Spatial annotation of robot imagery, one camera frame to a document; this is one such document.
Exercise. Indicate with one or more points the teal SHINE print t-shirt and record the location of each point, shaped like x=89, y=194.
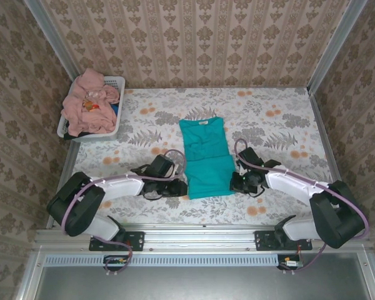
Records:
x=206, y=175

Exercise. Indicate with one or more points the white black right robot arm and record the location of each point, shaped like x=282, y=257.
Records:
x=287, y=184

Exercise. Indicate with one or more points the floral print tablecloth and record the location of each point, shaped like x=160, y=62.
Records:
x=284, y=125

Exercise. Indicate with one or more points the white plastic laundry basket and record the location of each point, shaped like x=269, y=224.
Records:
x=93, y=137

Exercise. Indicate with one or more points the black connector block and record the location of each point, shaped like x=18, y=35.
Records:
x=115, y=262
x=289, y=264

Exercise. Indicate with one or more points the blue garment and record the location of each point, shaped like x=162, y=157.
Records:
x=115, y=108

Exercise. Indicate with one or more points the pink t-shirt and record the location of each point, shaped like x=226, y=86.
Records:
x=90, y=118

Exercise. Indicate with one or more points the grey metal base panel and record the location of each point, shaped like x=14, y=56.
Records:
x=206, y=284

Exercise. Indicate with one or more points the black garment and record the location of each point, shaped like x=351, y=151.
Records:
x=69, y=136

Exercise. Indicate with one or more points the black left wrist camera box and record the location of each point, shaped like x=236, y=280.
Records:
x=161, y=165

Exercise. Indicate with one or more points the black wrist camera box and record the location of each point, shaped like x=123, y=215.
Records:
x=161, y=165
x=250, y=156

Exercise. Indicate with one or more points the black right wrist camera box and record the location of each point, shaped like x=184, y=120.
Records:
x=250, y=156

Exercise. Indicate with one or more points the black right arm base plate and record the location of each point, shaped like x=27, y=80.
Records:
x=264, y=241

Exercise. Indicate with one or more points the aluminium mounting rail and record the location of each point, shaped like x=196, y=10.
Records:
x=200, y=239

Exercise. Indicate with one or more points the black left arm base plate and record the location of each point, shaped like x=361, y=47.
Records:
x=134, y=241

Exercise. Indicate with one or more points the aluminium frame post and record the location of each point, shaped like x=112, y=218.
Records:
x=50, y=34
x=334, y=47

